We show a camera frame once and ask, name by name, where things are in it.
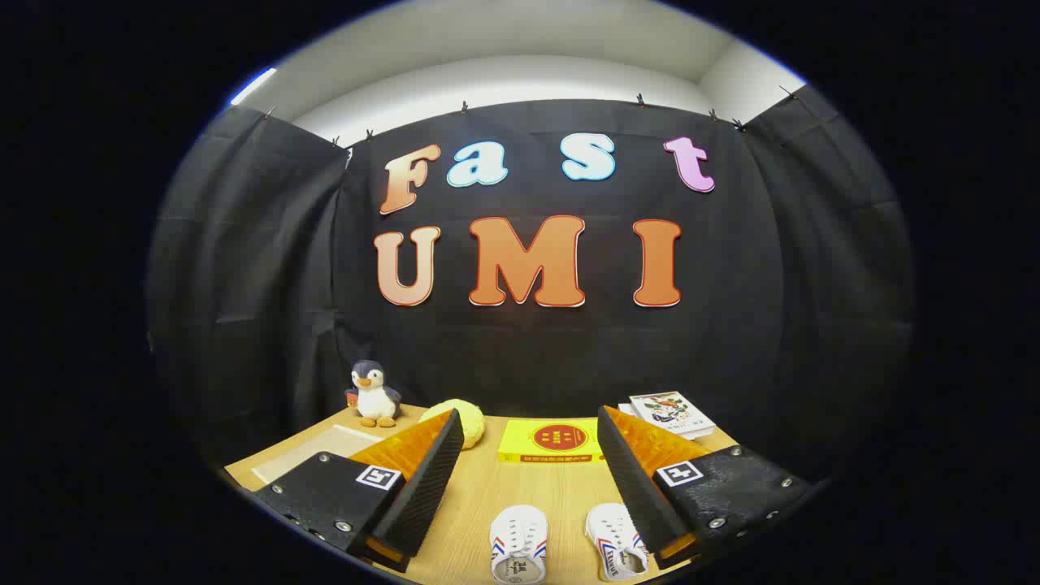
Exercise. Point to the white canvas shoe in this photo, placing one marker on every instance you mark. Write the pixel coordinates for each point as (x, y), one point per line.
(616, 540)
(518, 544)

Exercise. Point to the white cover book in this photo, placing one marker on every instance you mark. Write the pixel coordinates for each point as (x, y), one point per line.
(624, 409)

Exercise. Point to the floral cover book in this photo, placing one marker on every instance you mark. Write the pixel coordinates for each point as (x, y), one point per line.
(670, 413)

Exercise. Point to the yellow fluffy plush ball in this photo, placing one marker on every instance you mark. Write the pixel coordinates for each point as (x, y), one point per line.
(471, 418)

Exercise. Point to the plush penguin toy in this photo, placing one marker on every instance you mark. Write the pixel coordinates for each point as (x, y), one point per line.
(375, 398)

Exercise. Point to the yellow book with red circle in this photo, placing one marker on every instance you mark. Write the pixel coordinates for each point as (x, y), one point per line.
(556, 440)

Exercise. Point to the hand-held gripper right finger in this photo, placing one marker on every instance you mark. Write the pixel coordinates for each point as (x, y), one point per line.
(630, 479)

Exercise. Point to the cream fabric storage box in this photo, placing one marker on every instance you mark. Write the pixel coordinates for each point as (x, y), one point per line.
(325, 451)

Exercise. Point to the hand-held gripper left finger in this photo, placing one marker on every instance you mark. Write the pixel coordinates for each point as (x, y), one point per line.
(431, 479)

